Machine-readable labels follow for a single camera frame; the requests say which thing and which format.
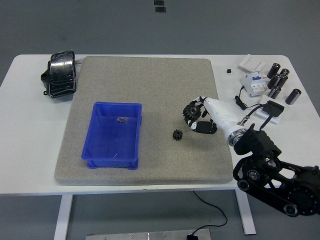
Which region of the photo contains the metal floor plate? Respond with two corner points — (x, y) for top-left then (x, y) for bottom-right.
(85, 228), (212, 240)

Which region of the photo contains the white wall switch panel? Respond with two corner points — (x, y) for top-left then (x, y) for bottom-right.
(238, 54), (266, 72)

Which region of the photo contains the grey-brown mat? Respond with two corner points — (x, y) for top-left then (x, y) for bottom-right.
(54, 55), (235, 186)

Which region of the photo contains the white table leg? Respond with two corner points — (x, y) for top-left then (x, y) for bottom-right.
(234, 189), (257, 235)
(53, 194), (74, 240)

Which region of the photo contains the black adapter cord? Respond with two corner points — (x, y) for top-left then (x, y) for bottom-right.
(234, 85), (263, 111)

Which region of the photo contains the black power adapter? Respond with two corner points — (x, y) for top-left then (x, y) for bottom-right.
(261, 100), (285, 117)

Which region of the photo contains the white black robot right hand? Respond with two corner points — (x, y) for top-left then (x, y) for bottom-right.
(182, 94), (245, 145)

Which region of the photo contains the black foil-wrapped device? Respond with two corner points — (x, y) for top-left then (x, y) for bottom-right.
(40, 49), (78, 100)

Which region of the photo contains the black floor cable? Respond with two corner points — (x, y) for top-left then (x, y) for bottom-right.
(192, 191), (228, 237)

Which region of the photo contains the blue plastic box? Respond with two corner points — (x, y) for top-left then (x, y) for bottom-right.
(81, 101), (143, 171)

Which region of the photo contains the white circuit breaker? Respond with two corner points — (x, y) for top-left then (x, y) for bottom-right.
(240, 69), (271, 98)

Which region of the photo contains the large black gear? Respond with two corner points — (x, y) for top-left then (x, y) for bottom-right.
(185, 104), (207, 120)

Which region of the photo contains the white flat block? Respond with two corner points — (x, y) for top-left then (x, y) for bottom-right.
(255, 96), (280, 125)

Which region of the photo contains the small black gear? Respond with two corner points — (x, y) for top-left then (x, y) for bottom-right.
(171, 128), (185, 142)

